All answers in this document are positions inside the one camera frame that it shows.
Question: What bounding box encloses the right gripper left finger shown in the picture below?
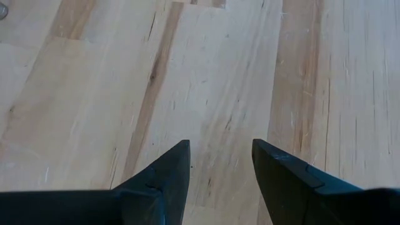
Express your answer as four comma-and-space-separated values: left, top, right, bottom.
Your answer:
0, 139, 191, 225

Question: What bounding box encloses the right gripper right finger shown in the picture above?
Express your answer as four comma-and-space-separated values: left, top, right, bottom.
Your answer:
251, 139, 400, 225

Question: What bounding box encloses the small chrome socket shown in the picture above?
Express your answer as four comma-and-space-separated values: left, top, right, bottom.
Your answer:
0, 1, 9, 21

